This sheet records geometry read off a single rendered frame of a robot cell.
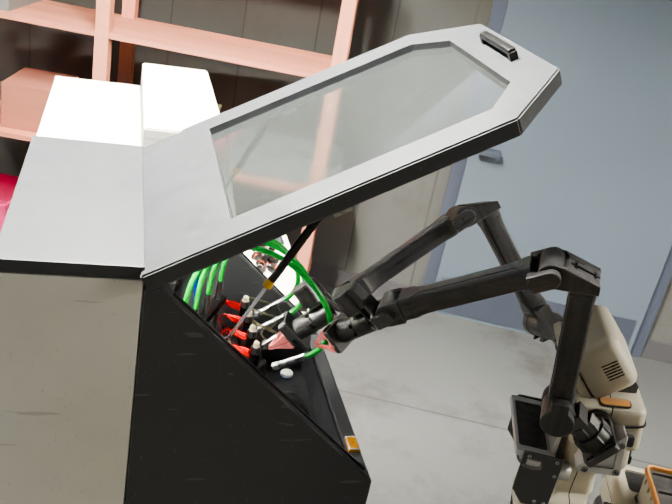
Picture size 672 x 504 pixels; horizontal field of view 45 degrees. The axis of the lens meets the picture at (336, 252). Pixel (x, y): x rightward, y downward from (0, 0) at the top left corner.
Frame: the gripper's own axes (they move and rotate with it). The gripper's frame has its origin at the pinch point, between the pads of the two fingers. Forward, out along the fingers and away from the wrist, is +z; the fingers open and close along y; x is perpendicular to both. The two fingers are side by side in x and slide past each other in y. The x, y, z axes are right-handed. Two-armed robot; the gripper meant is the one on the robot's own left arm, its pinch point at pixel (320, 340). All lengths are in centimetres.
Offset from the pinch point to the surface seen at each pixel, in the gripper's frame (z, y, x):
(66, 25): 151, -121, -148
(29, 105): 195, -110, -133
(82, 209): 5, 30, -58
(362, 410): 131, -115, 76
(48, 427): 20, 59, -24
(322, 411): 26.6, -9.0, 22.3
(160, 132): 21, -15, -67
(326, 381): 24.5, -14.9, 16.5
